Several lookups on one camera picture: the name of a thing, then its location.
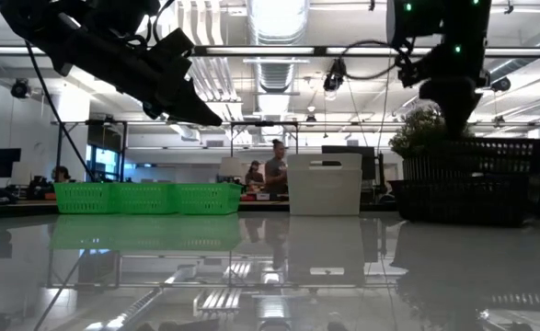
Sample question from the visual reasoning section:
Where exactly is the black mesh plastic basket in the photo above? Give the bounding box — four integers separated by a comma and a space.
388, 177, 532, 228
428, 136, 540, 181

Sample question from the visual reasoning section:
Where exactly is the green potted plant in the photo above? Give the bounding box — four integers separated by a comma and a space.
387, 105, 476, 160

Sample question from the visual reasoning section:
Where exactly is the silver air duct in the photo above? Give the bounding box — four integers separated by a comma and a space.
246, 0, 311, 116

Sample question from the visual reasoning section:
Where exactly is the green mesh plastic basket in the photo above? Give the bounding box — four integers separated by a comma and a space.
53, 182, 116, 216
174, 182, 244, 216
112, 182, 178, 216

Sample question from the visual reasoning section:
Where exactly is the person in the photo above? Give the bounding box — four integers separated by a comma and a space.
264, 138, 291, 196
51, 165, 73, 184
244, 159, 267, 192

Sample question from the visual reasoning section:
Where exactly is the black overhead rig camera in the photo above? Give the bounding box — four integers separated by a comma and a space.
322, 58, 348, 93

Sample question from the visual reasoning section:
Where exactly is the dark ribbed plant pot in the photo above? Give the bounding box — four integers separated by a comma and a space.
401, 154, 441, 181

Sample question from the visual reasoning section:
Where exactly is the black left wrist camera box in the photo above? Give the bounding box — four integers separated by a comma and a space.
147, 27, 196, 63

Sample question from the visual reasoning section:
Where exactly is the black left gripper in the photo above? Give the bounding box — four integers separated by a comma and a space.
60, 34, 224, 128

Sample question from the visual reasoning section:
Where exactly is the white plastic storage bin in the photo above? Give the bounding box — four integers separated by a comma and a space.
286, 153, 364, 217

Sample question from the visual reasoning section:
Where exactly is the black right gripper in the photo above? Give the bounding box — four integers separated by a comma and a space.
396, 43, 491, 142

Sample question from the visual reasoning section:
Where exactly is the black round cable reel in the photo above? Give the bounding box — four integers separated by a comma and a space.
10, 77, 32, 99
489, 75, 512, 94

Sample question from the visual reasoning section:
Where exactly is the black workstation frame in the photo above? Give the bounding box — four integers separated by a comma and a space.
51, 119, 129, 184
229, 120, 300, 157

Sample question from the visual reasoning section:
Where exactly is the black computer monitor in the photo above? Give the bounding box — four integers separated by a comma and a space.
320, 144, 377, 181
0, 147, 22, 179

